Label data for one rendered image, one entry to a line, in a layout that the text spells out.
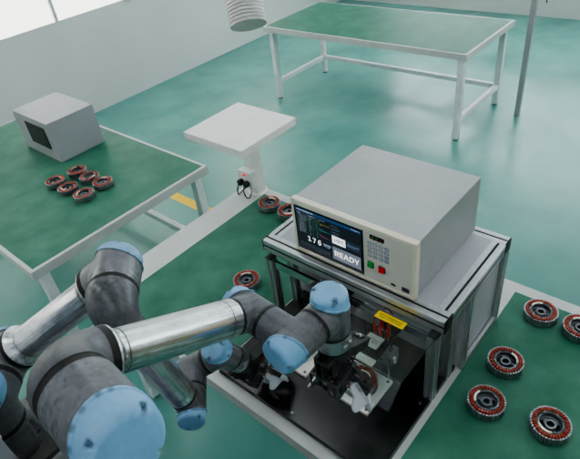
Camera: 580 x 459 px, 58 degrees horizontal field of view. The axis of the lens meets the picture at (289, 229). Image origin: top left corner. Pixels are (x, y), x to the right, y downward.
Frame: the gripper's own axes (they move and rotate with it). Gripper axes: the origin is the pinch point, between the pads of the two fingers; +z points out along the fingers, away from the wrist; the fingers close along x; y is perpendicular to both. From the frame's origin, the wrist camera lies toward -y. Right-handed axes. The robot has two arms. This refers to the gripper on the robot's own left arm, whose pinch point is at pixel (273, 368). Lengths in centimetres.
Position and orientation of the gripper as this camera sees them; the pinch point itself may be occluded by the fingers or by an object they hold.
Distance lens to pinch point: 176.2
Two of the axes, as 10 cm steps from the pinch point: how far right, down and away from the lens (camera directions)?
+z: 4.2, 4.3, 8.0
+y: -5.0, 8.4, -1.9
